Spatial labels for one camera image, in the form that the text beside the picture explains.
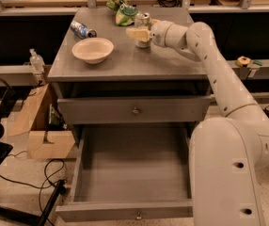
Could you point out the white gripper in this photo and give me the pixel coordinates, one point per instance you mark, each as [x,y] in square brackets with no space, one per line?
[158,33]

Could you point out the white green 7up can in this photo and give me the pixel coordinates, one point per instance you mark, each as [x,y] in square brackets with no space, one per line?
[142,20]

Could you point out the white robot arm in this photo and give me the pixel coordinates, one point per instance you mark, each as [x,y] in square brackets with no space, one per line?
[224,152]

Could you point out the grey wooden drawer cabinet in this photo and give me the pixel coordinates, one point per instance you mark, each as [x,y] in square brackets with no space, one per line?
[128,72]

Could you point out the closed grey upper drawer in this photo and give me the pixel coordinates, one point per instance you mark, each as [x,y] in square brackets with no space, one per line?
[133,109]

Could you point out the open grey bottom drawer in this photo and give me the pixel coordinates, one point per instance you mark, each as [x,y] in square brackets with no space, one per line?
[130,171]

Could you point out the white ceramic bowl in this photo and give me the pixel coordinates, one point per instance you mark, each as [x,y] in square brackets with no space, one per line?
[93,50]

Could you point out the clear hand sanitizer bottle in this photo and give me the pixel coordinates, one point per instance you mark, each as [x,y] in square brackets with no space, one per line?
[36,61]

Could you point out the cardboard box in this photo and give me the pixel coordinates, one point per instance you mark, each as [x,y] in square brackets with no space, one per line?
[44,141]

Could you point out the black floor stand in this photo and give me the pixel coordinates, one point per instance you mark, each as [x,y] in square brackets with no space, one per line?
[30,219]

